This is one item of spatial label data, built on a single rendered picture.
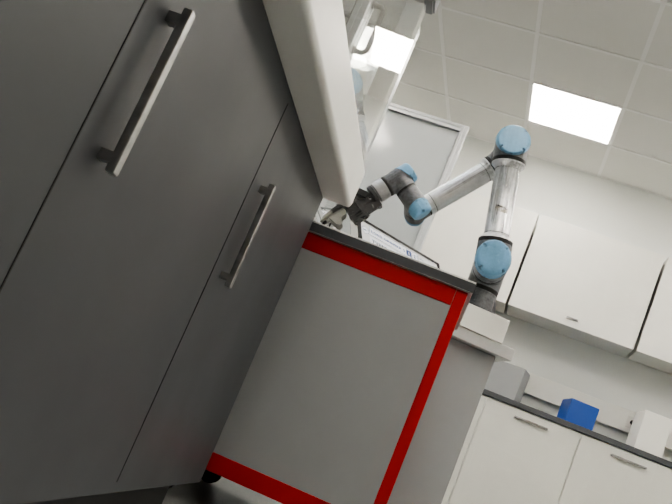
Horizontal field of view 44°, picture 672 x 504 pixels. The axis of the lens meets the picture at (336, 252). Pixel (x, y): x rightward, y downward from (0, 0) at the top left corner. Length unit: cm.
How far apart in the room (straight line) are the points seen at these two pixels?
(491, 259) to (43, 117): 213
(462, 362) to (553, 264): 334
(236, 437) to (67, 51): 144
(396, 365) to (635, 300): 415
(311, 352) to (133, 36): 132
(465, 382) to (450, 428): 16
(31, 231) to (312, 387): 132
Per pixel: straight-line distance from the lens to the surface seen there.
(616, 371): 637
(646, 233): 663
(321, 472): 208
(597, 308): 606
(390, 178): 289
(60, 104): 82
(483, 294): 290
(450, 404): 281
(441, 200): 300
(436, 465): 281
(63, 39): 80
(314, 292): 212
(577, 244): 615
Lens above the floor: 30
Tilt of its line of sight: 11 degrees up
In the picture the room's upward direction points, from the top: 23 degrees clockwise
